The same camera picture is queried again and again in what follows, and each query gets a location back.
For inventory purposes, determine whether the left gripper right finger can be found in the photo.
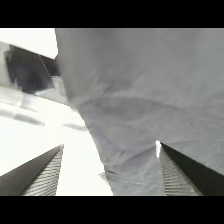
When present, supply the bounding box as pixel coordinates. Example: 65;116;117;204
155;140;224;197

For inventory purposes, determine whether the grey garment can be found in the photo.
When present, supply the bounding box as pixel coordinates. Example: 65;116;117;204
54;28;224;197

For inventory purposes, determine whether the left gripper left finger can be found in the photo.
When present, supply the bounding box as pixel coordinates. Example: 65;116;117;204
0;143;65;197

